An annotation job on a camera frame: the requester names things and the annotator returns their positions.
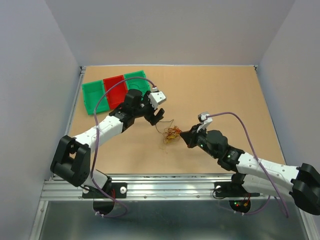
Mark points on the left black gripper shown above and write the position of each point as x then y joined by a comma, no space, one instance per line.
151,118

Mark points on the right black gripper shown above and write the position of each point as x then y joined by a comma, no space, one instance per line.
189,136

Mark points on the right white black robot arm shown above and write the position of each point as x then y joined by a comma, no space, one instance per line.
298,183

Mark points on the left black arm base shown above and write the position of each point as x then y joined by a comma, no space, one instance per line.
117,190

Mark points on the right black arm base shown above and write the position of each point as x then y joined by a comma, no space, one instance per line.
233,188

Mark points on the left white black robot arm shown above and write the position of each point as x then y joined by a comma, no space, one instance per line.
72,159

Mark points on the far green plastic bin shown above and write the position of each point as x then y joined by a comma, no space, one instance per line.
136,82

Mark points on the green plastic bin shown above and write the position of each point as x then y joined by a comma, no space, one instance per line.
136,82
92,93

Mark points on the red plastic bin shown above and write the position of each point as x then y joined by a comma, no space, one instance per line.
116,95

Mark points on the near green plastic bin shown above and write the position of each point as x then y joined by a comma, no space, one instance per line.
92,93

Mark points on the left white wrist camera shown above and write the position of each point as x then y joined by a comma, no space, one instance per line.
157,98

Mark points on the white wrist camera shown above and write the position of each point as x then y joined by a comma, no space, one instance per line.
205,120
157,98

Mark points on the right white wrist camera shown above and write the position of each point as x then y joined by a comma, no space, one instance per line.
205,120

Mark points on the aluminium frame rail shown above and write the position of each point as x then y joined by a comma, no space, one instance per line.
170,187

